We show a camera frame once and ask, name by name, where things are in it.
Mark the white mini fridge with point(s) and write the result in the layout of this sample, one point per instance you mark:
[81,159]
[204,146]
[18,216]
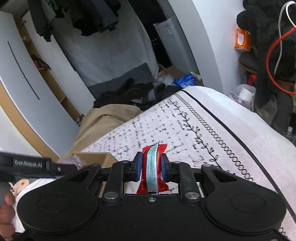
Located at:
[176,44]

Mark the brown cardboard box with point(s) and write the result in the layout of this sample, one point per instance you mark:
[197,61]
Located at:
[106,160]

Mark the tan blanket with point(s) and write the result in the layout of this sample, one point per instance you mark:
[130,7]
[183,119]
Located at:
[100,121]

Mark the black fuzzy garment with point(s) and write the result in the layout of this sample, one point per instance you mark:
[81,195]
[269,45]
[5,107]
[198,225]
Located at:
[260,19]

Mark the purple snack packet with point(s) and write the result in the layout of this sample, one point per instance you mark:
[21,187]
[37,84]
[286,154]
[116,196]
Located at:
[72,160]

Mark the white patterned bed cloth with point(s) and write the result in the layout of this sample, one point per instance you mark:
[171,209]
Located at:
[232,178]

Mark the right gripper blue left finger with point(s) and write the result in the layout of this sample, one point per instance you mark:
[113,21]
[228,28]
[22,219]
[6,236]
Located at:
[137,167]

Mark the orange tissue box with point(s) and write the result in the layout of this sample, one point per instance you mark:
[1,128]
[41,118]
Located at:
[242,40]

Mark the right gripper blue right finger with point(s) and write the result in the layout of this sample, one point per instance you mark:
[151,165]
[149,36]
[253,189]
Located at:
[165,168]

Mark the shiny blue bag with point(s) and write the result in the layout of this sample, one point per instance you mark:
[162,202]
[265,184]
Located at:
[185,81]

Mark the hanging dark clothes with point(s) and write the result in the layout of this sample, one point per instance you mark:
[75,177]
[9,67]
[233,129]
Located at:
[87,16]

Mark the pile of dark clothes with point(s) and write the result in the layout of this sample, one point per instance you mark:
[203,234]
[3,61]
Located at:
[141,95]

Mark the person's left hand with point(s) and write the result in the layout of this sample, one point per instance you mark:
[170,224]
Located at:
[7,215]

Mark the red orange snack packet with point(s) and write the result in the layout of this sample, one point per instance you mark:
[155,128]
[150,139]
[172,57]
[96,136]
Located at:
[151,178]

